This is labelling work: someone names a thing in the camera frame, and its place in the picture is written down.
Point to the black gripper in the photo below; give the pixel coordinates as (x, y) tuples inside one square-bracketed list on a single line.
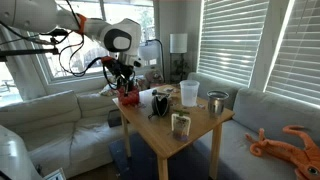
[(120, 68)]

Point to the white arc lamp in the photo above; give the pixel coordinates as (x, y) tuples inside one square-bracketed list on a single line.
[(148, 53)]

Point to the dark blue rug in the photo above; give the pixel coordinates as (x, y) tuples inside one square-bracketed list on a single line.
[(140, 160)]

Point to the grey fabric sofa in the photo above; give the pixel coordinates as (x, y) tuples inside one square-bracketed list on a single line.
[(266, 116)]

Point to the black boom pole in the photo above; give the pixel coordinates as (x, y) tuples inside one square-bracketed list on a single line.
[(26, 52)]

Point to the light wooden table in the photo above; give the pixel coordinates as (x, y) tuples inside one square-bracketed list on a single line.
[(166, 130)]

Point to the small flat card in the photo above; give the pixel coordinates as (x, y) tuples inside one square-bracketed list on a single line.
[(201, 106)]

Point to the black camera on mount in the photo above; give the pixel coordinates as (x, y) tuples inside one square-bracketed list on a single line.
[(60, 32)]

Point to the black box under table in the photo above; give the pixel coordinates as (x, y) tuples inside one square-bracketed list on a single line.
[(114, 118)]

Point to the wooden plate with items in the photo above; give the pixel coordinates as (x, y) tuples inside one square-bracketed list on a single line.
[(166, 90)]

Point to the metal cup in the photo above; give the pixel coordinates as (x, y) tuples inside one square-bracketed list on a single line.
[(217, 104)]

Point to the wide white window blinds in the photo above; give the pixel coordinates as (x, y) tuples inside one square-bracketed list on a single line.
[(233, 36)]

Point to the white leather sofa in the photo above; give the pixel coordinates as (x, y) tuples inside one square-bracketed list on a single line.
[(53, 133)]

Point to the black heart-shaped purse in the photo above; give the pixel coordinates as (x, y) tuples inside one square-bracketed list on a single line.
[(161, 106)]

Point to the pink plush toy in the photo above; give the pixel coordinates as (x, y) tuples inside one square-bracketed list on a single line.
[(154, 77)]

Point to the narrow white window blinds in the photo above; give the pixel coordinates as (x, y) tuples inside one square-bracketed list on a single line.
[(298, 50)]

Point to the floral pillow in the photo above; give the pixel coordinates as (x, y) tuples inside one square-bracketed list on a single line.
[(108, 90)]

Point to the orange squid plush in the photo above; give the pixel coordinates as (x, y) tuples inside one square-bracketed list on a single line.
[(293, 155)]

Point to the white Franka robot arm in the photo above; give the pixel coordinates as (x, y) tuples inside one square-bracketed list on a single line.
[(33, 13)]

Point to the white picture frame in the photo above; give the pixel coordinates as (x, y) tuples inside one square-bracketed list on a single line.
[(55, 175)]

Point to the clear plastic pitcher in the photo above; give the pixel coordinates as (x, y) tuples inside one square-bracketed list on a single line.
[(189, 94)]

